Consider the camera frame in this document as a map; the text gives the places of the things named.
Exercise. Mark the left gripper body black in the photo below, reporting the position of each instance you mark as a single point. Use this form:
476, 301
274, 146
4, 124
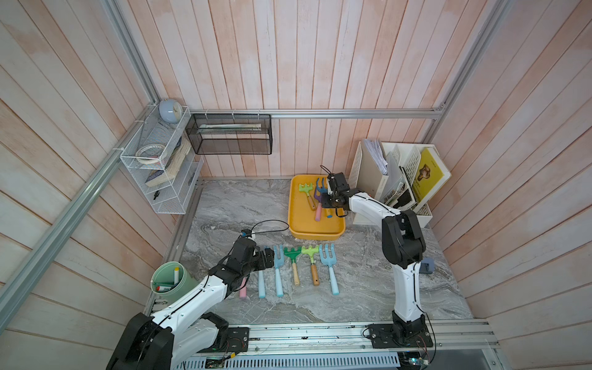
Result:
257, 263

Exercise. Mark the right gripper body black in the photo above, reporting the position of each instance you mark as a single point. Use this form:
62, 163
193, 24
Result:
328, 200

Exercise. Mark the dark blue rake yellow handle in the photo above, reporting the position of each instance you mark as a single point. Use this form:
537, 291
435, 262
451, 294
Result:
328, 212

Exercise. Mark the light green rake wooden handle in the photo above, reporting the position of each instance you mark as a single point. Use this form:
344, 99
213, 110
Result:
306, 189

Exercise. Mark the light blue fork white handle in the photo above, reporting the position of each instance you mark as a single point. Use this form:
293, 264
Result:
278, 263

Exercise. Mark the purple fork pink handle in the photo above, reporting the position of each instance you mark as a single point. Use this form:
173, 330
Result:
243, 292

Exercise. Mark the light blue fork teal handle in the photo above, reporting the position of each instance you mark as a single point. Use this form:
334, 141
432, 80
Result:
261, 284

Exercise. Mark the dark green rake wooden handle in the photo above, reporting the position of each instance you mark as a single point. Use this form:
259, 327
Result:
293, 254

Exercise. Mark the light green rake wood handle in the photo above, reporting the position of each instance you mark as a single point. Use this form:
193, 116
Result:
311, 252

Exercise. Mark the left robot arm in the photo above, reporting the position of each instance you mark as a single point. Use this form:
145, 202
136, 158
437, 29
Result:
172, 335

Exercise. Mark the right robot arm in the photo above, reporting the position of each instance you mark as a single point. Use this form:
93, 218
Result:
403, 246

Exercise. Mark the yellow plastic storage box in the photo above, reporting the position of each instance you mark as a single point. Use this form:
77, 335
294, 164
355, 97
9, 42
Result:
302, 219

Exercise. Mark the white papers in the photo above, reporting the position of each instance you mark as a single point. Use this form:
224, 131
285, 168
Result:
374, 148

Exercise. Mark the grey folder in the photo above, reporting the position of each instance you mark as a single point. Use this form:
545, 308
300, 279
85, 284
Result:
395, 181

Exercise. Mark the white plastic file organizer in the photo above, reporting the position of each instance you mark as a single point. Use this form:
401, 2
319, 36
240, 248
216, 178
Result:
366, 176

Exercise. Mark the green plastic cup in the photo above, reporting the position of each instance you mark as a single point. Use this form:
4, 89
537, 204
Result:
171, 281

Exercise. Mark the yellow book with mushroom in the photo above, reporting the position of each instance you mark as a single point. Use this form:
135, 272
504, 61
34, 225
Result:
431, 176

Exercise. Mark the blue grey small device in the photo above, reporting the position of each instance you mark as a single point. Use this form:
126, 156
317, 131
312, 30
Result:
427, 266

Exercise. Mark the roll of tape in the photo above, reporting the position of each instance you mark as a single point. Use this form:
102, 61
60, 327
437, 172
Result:
150, 154

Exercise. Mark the grey round clock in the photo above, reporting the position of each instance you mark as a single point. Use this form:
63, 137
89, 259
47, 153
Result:
170, 111

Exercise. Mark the purple rake pink handle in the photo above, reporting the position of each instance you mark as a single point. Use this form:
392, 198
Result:
318, 192

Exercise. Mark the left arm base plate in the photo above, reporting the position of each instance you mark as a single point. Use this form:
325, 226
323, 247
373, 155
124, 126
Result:
230, 340

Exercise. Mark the black mesh wall basket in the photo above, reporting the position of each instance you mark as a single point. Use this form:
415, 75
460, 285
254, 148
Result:
230, 134

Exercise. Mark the white wire mesh shelf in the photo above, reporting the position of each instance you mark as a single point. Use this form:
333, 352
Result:
167, 198

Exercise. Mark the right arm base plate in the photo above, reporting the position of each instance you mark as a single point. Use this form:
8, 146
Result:
400, 335

